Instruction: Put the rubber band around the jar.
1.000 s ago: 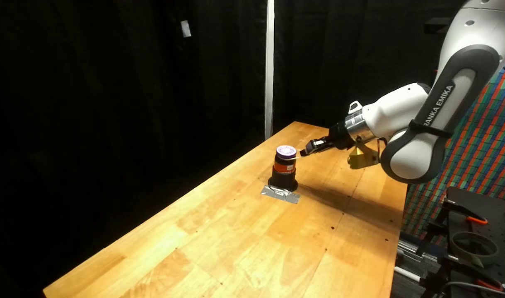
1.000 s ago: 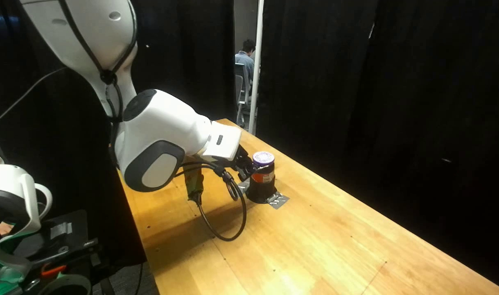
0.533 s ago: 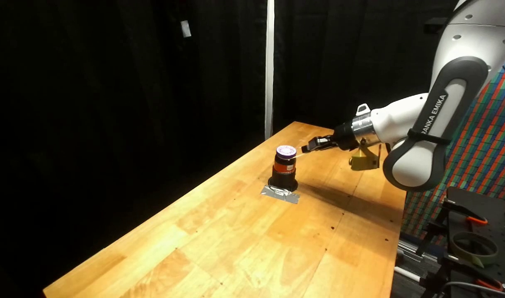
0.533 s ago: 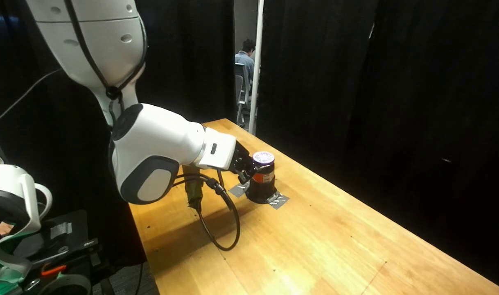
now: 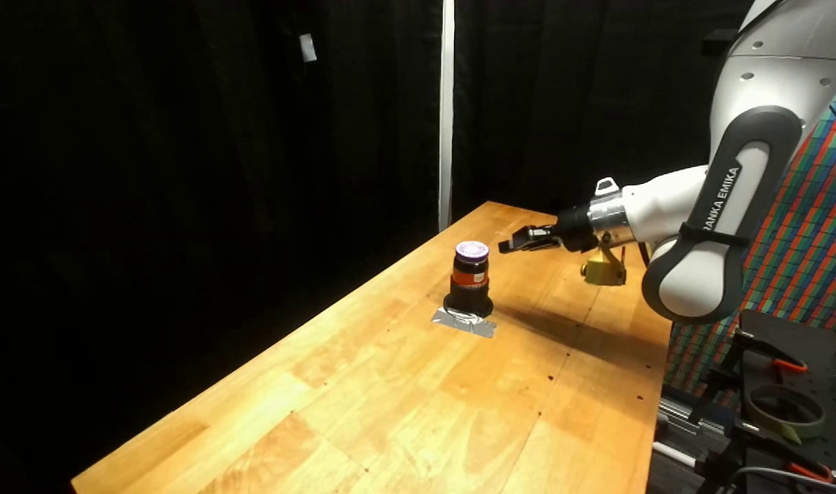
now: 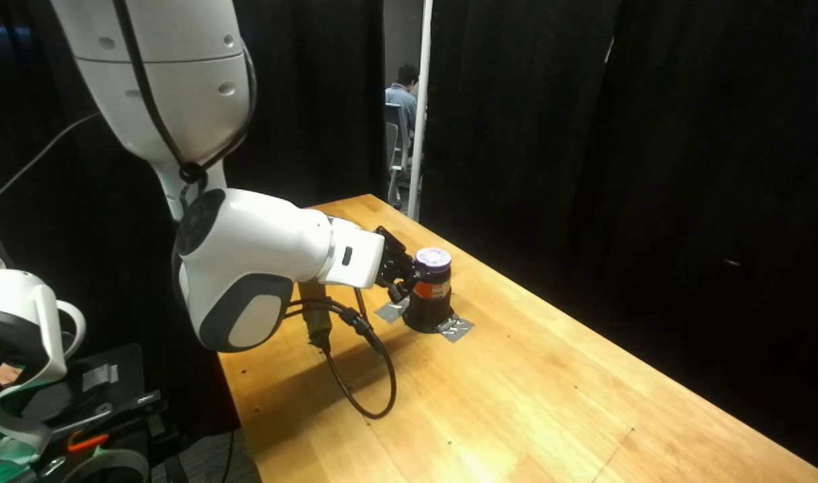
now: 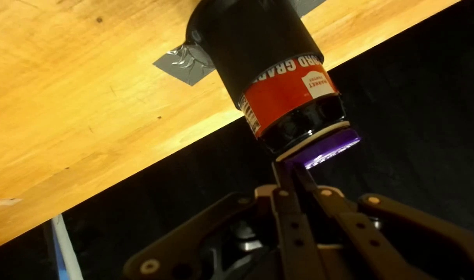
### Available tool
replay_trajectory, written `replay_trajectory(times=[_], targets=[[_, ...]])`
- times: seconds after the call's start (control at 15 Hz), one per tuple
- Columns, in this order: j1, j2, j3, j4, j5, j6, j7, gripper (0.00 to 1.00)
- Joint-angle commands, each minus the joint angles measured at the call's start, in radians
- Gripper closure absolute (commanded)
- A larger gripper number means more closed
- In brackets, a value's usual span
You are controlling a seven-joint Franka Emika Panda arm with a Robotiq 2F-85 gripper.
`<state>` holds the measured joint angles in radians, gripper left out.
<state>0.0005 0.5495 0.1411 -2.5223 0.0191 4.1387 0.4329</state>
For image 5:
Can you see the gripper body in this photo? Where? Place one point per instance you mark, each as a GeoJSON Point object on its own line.
{"type": "Point", "coordinates": [574, 228]}

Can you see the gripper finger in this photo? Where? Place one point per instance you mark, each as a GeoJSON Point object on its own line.
{"type": "Point", "coordinates": [520, 245]}
{"type": "Point", "coordinates": [538, 231]}

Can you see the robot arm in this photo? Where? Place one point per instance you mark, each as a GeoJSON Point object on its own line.
{"type": "Point", "coordinates": [760, 75]}

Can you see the dark jar with purple lid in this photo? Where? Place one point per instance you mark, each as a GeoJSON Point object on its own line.
{"type": "Point", "coordinates": [470, 278]}

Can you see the yellow plastic holder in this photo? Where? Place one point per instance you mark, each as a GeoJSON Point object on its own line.
{"type": "Point", "coordinates": [601, 272]}

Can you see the grey tape patch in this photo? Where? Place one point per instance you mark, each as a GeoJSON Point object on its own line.
{"type": "Point", "coordinates": [462, 322]}

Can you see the white vertical pole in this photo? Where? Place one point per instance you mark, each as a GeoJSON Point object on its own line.
{"type": "Point", "coordinates": [446, 110]}

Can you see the colourful patterned panel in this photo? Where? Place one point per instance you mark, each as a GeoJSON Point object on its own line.
{"type": "Point", "coordinates": [808, 240]}

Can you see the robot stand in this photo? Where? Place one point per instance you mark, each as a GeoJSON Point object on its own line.
{"type": "Point", "coordinates": [802, 357]}

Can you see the roll of tape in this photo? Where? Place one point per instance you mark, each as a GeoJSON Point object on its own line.
{"type": "Point", "coordinates": [760, 415]}

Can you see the small white tag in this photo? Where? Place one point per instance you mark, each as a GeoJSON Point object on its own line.
{"type": "Point", "coordinates": [308, 48]}

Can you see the black curtain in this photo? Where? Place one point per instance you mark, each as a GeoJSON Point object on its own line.
{"type": "Point", "coordinates": [184, 171]}

